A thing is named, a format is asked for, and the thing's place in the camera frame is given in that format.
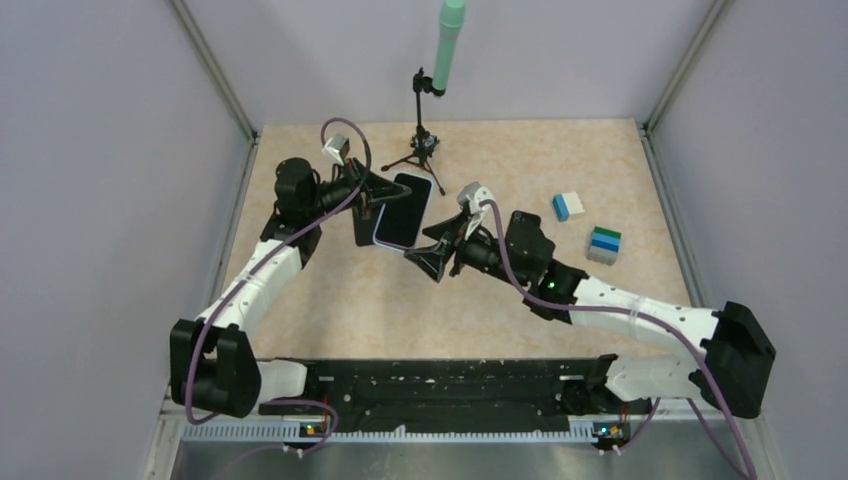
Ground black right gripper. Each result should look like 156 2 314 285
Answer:
406 209 530 289

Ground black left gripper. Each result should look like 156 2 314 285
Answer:
304 156 411 219

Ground light blue phone case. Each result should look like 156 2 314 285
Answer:
372 171 435 252

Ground black phone case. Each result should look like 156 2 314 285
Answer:
509 210 541 229

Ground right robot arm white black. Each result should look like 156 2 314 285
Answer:
404 211 776 419

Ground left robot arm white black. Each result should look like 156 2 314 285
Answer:
169 157 412 418

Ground black mini tripod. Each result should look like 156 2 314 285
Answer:
380 68 446 196

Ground blue white toy block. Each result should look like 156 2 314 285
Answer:
552 191 585 222

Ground green blue grey block stack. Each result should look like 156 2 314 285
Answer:
586 226 622 265

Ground mint green microphone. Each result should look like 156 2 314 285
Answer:
431 0 466 97

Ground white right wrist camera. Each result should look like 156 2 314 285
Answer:
457 181 494 239

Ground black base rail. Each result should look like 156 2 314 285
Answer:
258 355 652 435

